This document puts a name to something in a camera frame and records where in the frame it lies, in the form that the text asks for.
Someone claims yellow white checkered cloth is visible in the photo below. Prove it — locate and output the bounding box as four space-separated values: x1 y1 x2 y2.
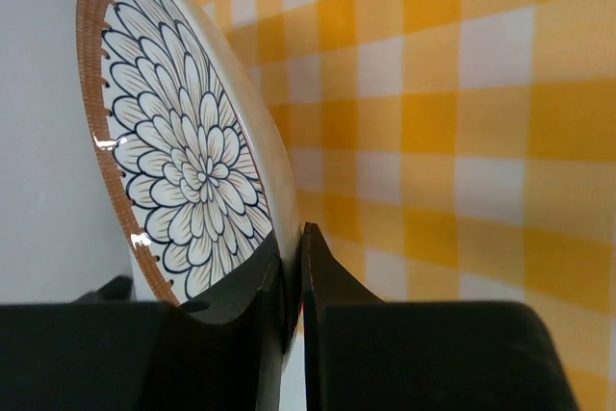
195 0 615 410

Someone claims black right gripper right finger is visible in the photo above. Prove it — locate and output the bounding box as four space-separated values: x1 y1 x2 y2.
300 222 383 410

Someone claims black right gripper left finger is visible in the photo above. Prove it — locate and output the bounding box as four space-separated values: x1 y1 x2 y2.
158 235 289 410

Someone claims patterned ceramic bowl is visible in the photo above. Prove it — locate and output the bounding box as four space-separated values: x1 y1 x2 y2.
74 0 302 411

